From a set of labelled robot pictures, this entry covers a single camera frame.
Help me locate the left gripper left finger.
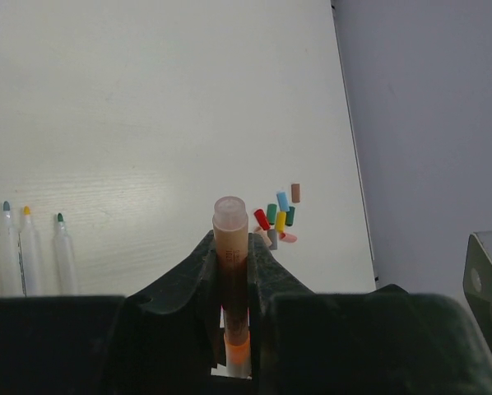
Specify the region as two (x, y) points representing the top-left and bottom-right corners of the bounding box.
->
(0, 234), (225, 394)

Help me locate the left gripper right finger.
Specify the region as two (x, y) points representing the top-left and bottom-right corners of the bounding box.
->
(248, 234), (492, 394)

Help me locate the green capped thin marker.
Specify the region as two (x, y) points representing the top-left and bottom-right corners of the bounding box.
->
(53, 212), (79, 295)

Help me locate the pink pen cap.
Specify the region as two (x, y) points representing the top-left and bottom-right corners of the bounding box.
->
(280, 232), (298, 244)

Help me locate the tan orange marker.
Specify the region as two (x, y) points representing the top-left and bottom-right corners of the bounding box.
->
(212, 196), (251, 379)

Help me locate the tan pen cap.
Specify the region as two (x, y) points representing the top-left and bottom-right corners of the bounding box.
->
(253, 226), (272, 247)

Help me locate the grey pen cap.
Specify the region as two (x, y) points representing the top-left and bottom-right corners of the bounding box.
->
(267, 229), (278, 250)

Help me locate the dark green pen cap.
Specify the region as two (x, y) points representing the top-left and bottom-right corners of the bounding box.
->
(285, 206), (295, 226)

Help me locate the red pen cap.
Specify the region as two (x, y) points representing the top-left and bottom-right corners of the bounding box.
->
(253, 208), (271, 230)

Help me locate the yellow pen cap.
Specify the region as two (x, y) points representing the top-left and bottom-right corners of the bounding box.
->
(275, 211), (286, 233)

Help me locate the yellow capped marker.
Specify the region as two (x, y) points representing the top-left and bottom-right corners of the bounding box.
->
(19, 206), (44, 296)

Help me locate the bright green pen cap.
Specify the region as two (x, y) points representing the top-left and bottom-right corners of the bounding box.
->
(266, 203), (278, 225)

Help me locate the grey capped marker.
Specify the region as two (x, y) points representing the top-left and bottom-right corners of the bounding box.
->
(0, 201), (24, 297)

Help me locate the blue pen cap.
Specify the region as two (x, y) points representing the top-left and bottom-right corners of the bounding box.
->
(276, 191), (290, 212)

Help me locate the brown pen cap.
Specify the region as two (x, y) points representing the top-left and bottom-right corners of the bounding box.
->
(290, 184), (301, 203)

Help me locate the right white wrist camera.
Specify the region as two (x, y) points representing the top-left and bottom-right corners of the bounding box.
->
(462, 230), (492, 354)

